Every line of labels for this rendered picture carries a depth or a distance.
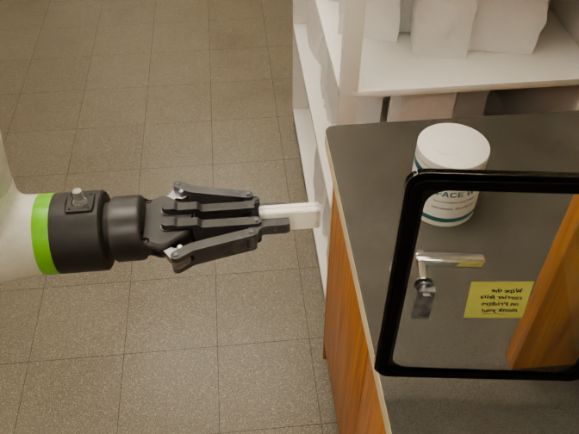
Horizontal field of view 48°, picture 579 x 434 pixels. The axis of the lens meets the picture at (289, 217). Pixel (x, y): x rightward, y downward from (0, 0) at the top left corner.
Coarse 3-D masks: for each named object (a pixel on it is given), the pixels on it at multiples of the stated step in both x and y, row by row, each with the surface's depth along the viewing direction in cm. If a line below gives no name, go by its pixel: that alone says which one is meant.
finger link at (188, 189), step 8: (176, 184) 78; (184, 184) 78; (184, 192) 78; (192, 192) 77; (200, 192) 77; (208, 192) 77; (216, 192) 77; (224, 192) 77; (232, 192) 77; (240, 192) 77; (248, 192) 77; (192, 200) 78; (200, 200) 78; (208, 200) 78; (216, 200) 77; (224, 200) 77; (232, 200) 78; (240, 200) 78; (248, 200) 77
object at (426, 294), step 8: (416, 288) 82; (424, 288) 80; (432, 288) 80; (416, 296) 81; (424, 296) 80; (432, 296) 80; (416, 304) 82; (424, 304) 82; (432, 304) 81; (416, 312) 83; (424, 312) 83
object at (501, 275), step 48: (480, 192) 70; (432, 240) 75; (480, 240) 75; (528, 240) 75; (576, 240) 74; (480, 288) 81; (528, 288) 81; (576, 288) 81; (432, 336) 89; (480, 336) 89; (528, 336) 88; (576, 336) 88
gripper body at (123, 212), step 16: (112, 208) 71; (128, 208) 72; (144, 208) 74; (160, 208) 75; (112, 224) 71; (128, 224) 71; (144, 224) 73; (160, 224) 73; (112, 240) 71; (128, 240) 71; (144, 240) 72; (160, 240) 72; (176, 240) 72; (128, 256) 72; (144, 256) 73; (160, 256) 72
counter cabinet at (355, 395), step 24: (336, 216) 158; (336, 240) 161; (336, 264) 164; (336, 288) 167; (336, 312) 171; (336, 336) 174; (360, 336) 135; (336, 360) 178; (360, 360) 137; (336, 384) 182; (360, 384) 140; (336, 408) 185; (360, 408) 142; (360, 432) 144; (384, 432) 116
